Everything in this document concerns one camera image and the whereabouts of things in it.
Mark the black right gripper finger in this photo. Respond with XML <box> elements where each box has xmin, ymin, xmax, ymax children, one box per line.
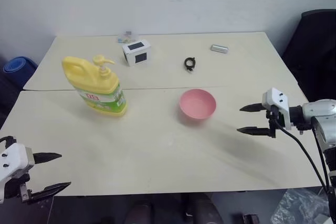
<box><xmin>236</xmin><ymin>126</ymin><xmax>271</xmax><ymax>137</ymax></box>
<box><xmin>239</xmin><ymin>103</ymin><xmax>264</xmax><ymax>113</ymax></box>

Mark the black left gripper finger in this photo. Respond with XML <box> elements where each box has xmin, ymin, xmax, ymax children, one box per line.
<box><xmin>33</xmin><ymin>152</ymin><xmax>63</xmax><ymax>165</ymax></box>
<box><xmin>28</xmin><ymin>182</ymin><xmax>72</xmax><ymax>204</ymax></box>

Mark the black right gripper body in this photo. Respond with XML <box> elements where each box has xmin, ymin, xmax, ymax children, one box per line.
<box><xmin>265</xmin><ymin>105</ymin><xmax>286</xmax><ymax>139</ymax></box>

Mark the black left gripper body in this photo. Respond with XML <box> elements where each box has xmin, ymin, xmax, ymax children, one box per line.
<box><xmin>3</xmin><ymin>170</ymin><xmax>34</xmax><ymax>204</ymax></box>

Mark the pink bowl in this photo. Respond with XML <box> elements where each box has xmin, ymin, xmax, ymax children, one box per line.
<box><xmin>179</xmin><ymin>89</ymin><xmax>217</xmax><ymax>120</ymax></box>

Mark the yellow detergent bottle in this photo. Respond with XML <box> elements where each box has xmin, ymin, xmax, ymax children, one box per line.
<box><xmin>61</xmin><ymin>55</ymin><xmax>129</xmax><ymax>116</ymax></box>

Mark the small silver metal case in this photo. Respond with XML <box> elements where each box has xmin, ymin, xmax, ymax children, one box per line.
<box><xmin>209</xmin><ymin>44</ymin><xmax>229</xmax><ymax>54</ymax></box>

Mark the black chair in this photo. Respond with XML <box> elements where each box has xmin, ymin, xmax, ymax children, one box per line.
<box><xmin>280</xmin><ymin>8</ymin><xmax>336</xmax><ymax>103</ymax></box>

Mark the clear crumpled plastic bag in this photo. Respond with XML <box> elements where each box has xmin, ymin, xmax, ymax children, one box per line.
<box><xmin>270</xmin><ymin>188</ymin><xmax>330</xmax><ymax>224</ymax></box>

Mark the blue rolled foam mat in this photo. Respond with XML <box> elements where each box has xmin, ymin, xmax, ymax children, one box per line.
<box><xmin>3</xmin><ymin>56</ymin><xmax>39</xmax><ymax>83</ymax></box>

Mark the white cube with black squares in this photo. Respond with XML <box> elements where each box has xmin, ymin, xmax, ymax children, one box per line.
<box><xmin>121</xmin><ymin>39</ymin><xmax>152</xmax><ymax>67</ymax></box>

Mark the small clear packet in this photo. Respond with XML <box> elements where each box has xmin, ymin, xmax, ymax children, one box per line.
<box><xmin>117</xmin><ymin>31</ymin><xmax>140</xmax><ymax>44</ymax></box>

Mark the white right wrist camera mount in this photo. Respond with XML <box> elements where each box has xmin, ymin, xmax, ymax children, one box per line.
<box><xmin>261</xmin><ymin>87</ymin><xmax>291</xmax><ymax>131</ymax></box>

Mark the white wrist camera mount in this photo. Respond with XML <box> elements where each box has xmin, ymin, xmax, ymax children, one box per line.
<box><xmin>261</xmin><ymin>87</ymin><xmax>291</xmax><ymax>131</ymax></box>
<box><xmin>0</xmin><ymin>143</ymin><xmax>36</xmax><ymax>183</ymax></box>

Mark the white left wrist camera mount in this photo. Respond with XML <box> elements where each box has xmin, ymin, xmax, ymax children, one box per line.
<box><xmin>0</xmin><ymin>143</ymin><xmax>36</xmax><ymax>183</ymax></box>

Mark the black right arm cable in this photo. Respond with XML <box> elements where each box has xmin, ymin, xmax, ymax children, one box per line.
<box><xmin>270</xmin><ymin>113</ymin><xmax>335</xmax><ymax>209</ymax></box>

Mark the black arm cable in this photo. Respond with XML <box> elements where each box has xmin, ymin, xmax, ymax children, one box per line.
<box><xmin>0</xmin><ymin>136</ymin><xmax>16</xmax><ymax>154</ymax></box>
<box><xmin>270</xmin><ymin>113</ymin><xmax>335</xmax><ymax>209</ymax></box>

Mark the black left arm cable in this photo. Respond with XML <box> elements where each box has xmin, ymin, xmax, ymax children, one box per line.
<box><xmin>0</xmin><ymin>136</ymin><xmax>16</xmax><ymax>154</ymax></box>

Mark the black ring clamp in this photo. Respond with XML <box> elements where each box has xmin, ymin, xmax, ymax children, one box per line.
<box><xmin>183</xmin><ymin>56</ymin><xmax>197</xmax><ymax>72</ymax></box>

